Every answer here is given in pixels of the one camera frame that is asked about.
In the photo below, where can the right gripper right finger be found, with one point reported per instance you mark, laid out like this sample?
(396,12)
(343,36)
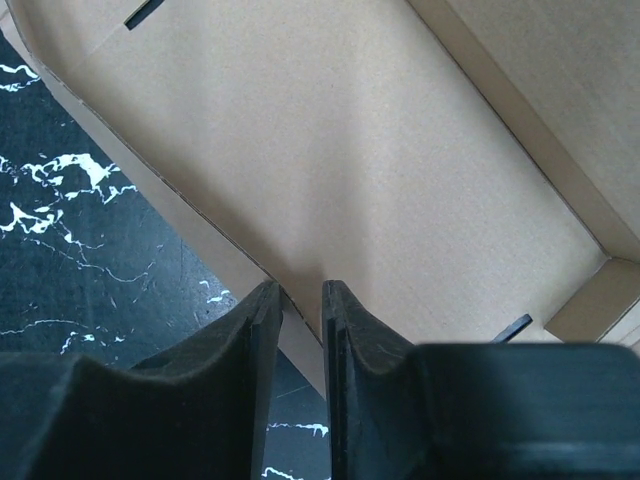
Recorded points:
(473,410)

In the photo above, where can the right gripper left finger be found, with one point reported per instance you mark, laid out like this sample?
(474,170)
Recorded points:
(197,410)

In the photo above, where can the cardboard box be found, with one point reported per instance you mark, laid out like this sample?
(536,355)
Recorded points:
(457,163)

